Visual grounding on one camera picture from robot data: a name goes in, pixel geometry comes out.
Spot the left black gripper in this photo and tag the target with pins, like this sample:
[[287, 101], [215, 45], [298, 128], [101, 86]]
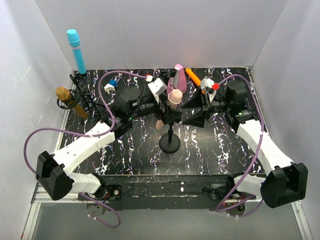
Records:
[[162, 110]]

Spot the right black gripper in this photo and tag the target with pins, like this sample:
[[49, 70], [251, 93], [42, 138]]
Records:
[[205, 109]]

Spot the beige microphone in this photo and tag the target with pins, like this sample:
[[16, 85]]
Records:
[[174, 99]]

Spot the gold microphone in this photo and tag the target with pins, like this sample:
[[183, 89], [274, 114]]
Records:
[[67, 101]]

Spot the round base shock-mount stand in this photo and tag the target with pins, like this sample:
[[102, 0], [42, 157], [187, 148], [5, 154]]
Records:
[[168, 76]]

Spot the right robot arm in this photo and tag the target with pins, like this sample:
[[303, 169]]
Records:
[[285, 181]]

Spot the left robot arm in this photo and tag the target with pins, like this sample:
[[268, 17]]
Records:
[[55, 171]]

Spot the orange microphone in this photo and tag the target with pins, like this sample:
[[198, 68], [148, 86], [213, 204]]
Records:
[[193, 77]]

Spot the pink microphone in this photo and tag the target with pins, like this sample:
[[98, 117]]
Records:
[[178, 81]]

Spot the white blue small microphone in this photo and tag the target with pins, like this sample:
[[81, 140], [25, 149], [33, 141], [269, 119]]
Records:
[[110, 86]]

